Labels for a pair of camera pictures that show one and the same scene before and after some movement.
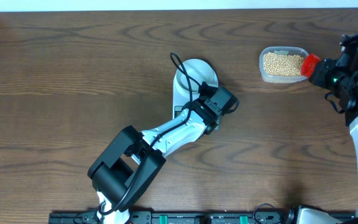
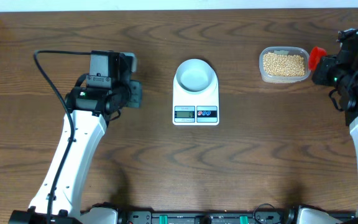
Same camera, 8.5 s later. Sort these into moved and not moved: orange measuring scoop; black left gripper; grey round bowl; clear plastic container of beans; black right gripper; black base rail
Moved: orange measuring scoop; black left gripper
Not moved: black base rail; grey round bowl; clear plastic container of beans; black right gripper
